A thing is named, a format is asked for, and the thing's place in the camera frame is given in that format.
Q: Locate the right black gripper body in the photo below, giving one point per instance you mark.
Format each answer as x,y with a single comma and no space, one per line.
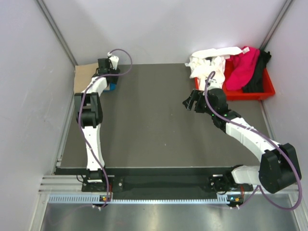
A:
201,107

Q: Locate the pink t shirt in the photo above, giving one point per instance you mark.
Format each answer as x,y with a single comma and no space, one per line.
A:
243,68

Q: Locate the beige t shirt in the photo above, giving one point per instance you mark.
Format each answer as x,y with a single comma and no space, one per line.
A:
83,78

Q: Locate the white t shirt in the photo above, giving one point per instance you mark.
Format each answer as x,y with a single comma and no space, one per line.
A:
203,62

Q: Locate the aluminium frame rail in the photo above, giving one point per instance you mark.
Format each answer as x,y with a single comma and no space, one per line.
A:
272,183

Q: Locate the black t shirt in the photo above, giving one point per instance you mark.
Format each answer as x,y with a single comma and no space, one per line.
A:
255,85

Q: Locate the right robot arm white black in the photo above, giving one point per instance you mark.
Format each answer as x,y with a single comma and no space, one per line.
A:
278,164

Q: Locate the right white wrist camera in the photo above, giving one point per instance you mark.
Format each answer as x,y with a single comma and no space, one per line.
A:
213,84

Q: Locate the red plastic bin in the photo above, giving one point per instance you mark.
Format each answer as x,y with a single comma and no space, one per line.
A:
239,95

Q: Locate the grey slotted cable duct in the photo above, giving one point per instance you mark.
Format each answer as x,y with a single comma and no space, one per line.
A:
100,199

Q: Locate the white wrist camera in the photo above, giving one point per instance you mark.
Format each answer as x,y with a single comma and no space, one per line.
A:
213,84
113,60

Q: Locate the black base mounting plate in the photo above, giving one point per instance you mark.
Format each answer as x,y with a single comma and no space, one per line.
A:
171,182

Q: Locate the folded blue t shirt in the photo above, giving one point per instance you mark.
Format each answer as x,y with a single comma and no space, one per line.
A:
110,87

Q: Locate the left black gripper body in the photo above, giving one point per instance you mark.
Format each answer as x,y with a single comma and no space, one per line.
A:
112,71

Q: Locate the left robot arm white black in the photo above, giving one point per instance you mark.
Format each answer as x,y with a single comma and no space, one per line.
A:
89,117

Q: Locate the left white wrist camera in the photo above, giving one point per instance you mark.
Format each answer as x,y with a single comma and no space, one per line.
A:
113,60

